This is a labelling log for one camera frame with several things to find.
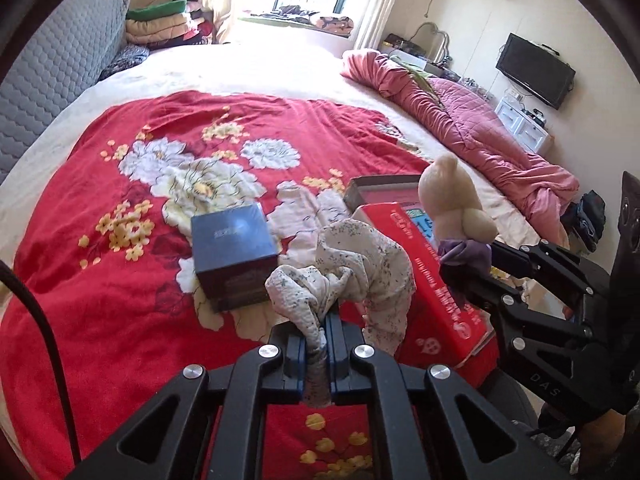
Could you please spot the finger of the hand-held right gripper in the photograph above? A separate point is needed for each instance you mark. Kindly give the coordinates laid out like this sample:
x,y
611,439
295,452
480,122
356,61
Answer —
x,y
555,270
520,340

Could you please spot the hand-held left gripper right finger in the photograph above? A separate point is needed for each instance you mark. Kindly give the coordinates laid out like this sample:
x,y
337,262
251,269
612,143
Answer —
x,y
334,355

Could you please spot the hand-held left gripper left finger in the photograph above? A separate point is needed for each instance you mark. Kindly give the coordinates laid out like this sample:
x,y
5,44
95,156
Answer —
x,y
299,360

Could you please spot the purple cloth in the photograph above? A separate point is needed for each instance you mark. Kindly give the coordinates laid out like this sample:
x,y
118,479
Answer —
x,y
465,255

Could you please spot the red tissue pack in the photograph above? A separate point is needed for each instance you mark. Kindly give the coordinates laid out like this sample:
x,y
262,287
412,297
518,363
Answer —
x,y
430,300

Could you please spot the white floral cloth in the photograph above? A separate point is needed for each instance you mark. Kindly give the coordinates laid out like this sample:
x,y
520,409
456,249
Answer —
x,y
360,260

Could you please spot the beige plush bear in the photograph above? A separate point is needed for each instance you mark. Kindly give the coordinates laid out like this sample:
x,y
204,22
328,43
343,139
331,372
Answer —
x,y
450,200

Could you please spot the dark cardboard box lid tray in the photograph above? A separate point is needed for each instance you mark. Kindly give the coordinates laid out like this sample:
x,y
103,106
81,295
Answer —
x,y
380,185

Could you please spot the person's right forearm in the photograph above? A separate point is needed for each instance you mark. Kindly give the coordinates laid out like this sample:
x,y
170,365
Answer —
x,y
602,440

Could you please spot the dark clothes pile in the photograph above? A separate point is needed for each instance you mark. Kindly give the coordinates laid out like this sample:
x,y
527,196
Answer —
x,y
585,220

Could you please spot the dark blue box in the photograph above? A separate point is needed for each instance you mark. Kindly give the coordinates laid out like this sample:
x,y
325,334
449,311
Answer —
x,y
235,255

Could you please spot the pink and blue book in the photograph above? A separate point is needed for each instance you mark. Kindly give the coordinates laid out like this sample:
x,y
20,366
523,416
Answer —
x,y
422,225

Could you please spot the white drawer cabinet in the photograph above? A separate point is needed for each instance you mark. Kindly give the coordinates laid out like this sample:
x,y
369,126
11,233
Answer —
x,y
522,125

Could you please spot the pink quilted duvet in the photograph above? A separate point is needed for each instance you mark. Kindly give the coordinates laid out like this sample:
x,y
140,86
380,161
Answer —
x,y
475,125

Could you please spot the red floral blanket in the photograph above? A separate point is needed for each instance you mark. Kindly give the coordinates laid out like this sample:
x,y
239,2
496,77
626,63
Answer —
x,y
100,260

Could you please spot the green cloth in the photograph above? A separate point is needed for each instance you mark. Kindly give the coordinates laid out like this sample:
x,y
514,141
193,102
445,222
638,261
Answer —
x,y
417,77

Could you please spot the vanity mirror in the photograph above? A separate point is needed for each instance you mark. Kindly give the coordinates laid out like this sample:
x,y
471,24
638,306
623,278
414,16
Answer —
x,y
430,40

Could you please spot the bed with cream sheet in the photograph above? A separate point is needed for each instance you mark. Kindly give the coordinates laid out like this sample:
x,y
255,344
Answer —
x,y
280,70

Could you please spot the cream curtain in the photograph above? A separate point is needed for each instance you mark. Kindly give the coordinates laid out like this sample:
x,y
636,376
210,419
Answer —
x,y
225,0
380,5

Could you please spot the folded floral blanket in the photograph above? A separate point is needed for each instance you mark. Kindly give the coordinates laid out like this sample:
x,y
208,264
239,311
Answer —
x,y
330,24

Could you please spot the dark patterned pillow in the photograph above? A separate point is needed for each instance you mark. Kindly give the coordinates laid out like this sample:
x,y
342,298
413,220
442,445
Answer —
x,y
125,60

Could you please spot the stack of folded blankets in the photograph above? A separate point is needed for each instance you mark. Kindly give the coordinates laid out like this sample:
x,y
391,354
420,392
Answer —
x,y
165,22

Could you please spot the grey quilted headboard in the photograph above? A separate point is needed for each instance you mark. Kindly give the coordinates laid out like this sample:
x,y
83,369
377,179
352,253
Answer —
x,y
55,70

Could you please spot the black wall television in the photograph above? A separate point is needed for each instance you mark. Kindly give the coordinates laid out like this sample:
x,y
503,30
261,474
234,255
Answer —
x,y
535,70

